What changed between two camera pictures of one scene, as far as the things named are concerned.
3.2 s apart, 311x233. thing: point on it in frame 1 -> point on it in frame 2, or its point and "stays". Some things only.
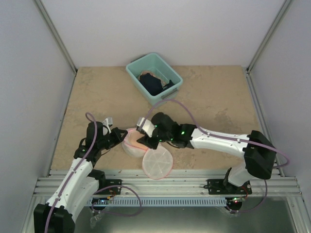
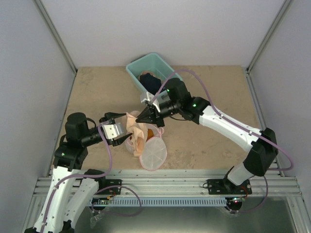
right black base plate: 219,187 stays
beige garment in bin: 163,83 stays
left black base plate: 105,183 stays
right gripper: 148,142 -> 150,115
